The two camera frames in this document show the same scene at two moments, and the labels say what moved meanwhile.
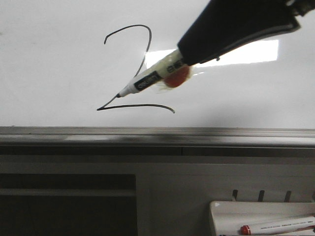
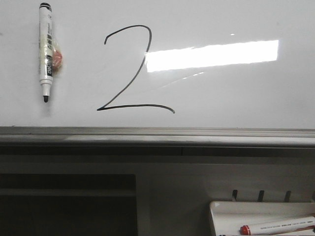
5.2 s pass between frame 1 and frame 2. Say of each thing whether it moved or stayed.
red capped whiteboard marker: stayed
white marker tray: stayed
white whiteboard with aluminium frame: stayed
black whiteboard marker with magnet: moved
